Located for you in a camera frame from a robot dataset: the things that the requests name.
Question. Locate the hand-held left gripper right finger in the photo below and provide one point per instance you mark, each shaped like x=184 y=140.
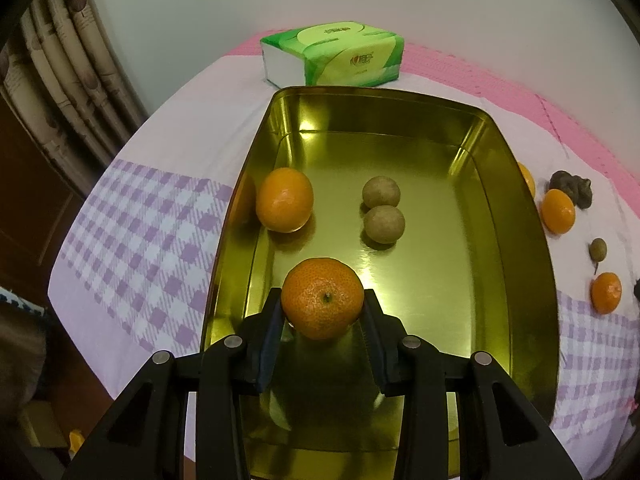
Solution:
x=372 y=337

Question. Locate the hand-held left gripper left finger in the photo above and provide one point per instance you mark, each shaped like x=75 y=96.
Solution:
x=270 y=342

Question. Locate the mandarin orange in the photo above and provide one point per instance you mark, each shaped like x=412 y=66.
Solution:
x=558 y=211
x=322 y=300
x=528 y=182
x=606 y=293
x=285 y=200

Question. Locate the gold metal tray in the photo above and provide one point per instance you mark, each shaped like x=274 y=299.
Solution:
x=425 y=260

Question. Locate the brown longan fruit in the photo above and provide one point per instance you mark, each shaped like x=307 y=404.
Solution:
x=381 y=192
x=598 y=249
x=384 y=225

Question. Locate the purple checked bed sheet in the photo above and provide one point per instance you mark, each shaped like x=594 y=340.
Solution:
x=150 y=235

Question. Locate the small yellow object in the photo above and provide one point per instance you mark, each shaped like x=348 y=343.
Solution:
x=76 y=441

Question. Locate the tan cardboard box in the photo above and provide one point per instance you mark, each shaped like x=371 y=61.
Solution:
x=42 y=424

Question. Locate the green tissue pack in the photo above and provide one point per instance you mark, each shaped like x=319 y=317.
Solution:
x=345 y=55

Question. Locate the brown wooden door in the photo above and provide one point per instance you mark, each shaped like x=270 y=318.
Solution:
x=30 y=185

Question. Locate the beige patterned curtain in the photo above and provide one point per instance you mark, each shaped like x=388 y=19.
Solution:
x=65 y=60

